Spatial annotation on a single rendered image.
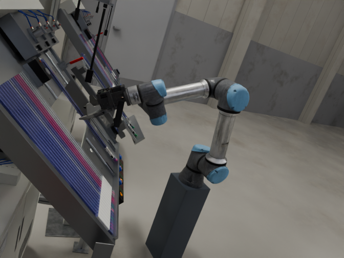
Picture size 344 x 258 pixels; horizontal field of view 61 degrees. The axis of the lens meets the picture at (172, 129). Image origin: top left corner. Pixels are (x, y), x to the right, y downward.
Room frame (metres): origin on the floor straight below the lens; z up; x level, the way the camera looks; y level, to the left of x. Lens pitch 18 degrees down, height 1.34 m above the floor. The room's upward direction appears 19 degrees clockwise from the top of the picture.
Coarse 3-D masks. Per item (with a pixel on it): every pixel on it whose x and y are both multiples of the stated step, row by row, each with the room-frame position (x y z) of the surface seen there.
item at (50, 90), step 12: (0, 36) 0.85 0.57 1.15; (0, 48) 0.80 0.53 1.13; (0, 60) 0.75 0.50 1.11; (12, 60) 0.82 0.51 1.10; (24, 60) 0.91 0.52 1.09; (48, 60) 1.13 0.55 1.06; (0, 72) 0.71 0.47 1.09; (12, 72) 0.78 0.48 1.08; (60, 72) 1.18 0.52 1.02; (0, 84) 0.67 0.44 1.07; (36, 84) 0.88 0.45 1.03; (48, 84) 0.97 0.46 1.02; (48, 96) 0.91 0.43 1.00
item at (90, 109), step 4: (88, 104) 1.04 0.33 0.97; (88, 108) 1.04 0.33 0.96; (92, 108) 1.05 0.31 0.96; (96, 108) 1.06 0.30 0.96; (100, 108) 1.08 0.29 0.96; (88, 112) 1.04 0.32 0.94; (92, 112) 1.05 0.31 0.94; (96, 112) 1.06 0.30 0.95; (84, 116) 1.03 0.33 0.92; (88, 116) 1.03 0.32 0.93; (92, 116) 1.04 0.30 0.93
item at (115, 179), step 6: (114, 156) 1.20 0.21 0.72; (114, 168) 1.09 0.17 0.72; (114, 174) 1.04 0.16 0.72; (114, 180) 1.00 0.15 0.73; (114, 186) 0.95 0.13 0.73; (114, 204) 0.85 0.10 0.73; (114, 210) 0.81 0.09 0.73; (114, 216) 0.79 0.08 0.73; (114, 222) 0.76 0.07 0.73; (114, 228) 0.73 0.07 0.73; (114, 234) 0.70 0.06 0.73
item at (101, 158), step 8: (96, 120) 1.27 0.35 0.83; (88, 128) 1.10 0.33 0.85; (96, 128) 1.19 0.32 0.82; (88, 136) 1.04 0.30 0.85; (104, 136) 1.24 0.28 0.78; (88, 144) 0.99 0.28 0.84; (96, 144) 1.07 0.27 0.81; (112, 144) 1.26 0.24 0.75; (88, 152) 0.94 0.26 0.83; (96, 152) 1.02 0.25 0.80; (104, 152) 1.11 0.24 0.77; (112, 152) 1.21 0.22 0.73; (96, 160) 0.97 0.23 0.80; (104, 160) 1.05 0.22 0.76; (112, 160) 1.13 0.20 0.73; (104, 168) 1.00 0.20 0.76; (112, 168) 1.08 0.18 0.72; (104, 176) 0.95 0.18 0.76; (112, 176) 1.02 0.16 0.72; (112, 184) 0.97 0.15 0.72
